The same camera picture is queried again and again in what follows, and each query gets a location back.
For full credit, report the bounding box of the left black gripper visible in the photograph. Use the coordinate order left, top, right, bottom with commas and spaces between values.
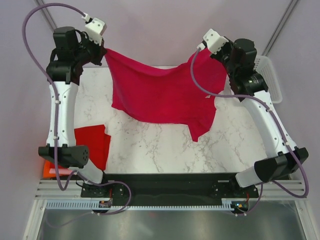
73, 32, 107, 66

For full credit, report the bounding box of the magenta t shirt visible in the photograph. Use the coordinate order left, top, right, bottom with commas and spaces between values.
105, 49, 227, 142

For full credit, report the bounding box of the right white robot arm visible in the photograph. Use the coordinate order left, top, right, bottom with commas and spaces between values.
204, 36, 309, 198

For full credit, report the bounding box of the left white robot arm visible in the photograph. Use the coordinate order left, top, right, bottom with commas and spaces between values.
38, 26, 110, 197

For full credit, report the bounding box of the white plastic basket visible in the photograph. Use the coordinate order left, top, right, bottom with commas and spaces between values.
254, 55, 283, 104

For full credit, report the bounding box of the red folded t shirt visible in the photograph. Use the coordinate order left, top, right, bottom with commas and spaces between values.
74, 124, 111, 171

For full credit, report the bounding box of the orange folded t shirt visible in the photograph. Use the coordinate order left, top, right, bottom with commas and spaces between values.
42, 160, 56, 179

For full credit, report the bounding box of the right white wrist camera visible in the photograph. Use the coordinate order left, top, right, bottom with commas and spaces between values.
197, 28, 229, 55

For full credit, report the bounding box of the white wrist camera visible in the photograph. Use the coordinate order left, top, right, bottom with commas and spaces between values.
82, 13, 107, 46
197, 28, 229, 55

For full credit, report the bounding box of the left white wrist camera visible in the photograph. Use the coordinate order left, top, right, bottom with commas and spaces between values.
82, 13, 107, 46

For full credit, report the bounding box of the aluminium frame rail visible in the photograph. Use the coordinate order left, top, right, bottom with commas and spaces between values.
35, 179, 292, 200

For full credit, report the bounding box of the white slotted cable duct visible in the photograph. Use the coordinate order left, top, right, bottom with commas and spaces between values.
45, 198, 243, 211

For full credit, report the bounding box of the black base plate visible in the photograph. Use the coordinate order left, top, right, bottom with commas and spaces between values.
81, 173, 259, 207

